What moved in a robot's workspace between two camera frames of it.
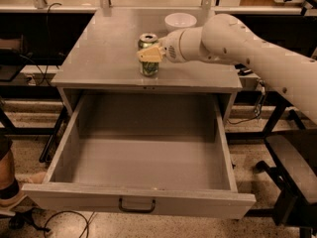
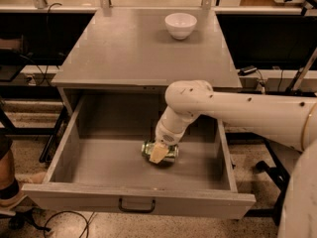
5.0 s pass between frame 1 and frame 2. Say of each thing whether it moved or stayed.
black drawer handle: stayed
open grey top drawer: stayed
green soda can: moved
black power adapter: stayed
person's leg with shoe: stayed
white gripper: moved
